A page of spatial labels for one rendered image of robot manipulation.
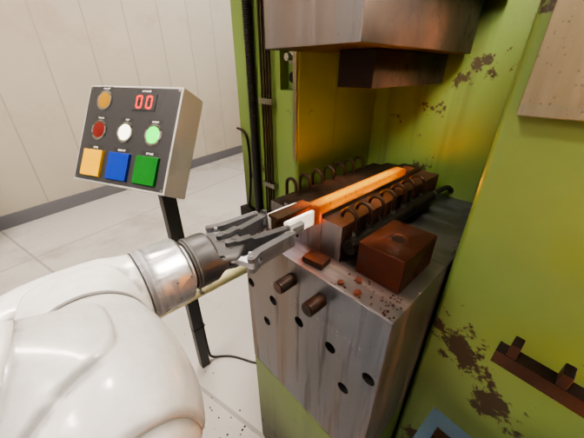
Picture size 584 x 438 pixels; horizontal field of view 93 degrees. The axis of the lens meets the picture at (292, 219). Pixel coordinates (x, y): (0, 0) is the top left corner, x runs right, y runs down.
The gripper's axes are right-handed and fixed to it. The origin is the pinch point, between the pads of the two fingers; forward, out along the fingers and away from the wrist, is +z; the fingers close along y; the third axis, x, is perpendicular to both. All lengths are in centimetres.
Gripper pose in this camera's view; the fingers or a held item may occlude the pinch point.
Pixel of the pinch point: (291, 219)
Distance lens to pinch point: 50.8
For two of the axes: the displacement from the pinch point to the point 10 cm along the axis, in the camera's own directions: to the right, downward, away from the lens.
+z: 7.3, -3.2, 6.0
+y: 6.9, 3.4, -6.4
